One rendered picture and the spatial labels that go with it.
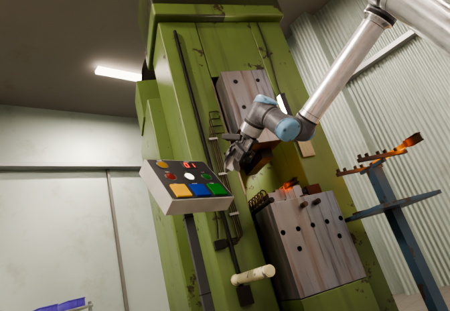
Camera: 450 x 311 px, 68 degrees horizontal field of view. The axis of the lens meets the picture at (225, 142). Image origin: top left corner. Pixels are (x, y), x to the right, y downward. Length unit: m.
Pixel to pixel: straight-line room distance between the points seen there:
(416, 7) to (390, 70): 3.40
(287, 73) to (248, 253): 1.27
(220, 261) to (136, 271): 3.74
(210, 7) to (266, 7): 0.45
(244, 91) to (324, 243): 0.95
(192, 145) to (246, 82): 0.52
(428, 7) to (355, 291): 1.26
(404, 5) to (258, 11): 1.62
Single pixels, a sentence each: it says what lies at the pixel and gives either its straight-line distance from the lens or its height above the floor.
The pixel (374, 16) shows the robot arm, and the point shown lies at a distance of 1.36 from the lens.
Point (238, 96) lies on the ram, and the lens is 1.99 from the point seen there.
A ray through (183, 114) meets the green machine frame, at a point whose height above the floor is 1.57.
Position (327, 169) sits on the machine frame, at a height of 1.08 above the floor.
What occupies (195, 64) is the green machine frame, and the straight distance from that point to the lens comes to 2.24.
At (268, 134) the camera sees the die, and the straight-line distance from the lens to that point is 1.93.
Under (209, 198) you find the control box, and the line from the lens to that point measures 1.45.
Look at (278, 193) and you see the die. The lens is 1.81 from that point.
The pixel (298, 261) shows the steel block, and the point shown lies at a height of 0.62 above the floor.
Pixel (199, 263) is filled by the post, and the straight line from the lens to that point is 1.50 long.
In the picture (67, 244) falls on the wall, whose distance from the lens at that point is 5.20.
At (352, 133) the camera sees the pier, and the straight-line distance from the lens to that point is 4.40.
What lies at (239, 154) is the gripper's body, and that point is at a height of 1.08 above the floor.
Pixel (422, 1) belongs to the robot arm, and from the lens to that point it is 1.17.
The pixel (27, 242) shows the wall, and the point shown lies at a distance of 5.11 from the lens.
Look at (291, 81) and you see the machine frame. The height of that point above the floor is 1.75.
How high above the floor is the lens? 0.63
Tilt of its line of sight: 22 degrees up
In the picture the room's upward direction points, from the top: 16 degrees counter-clockwise
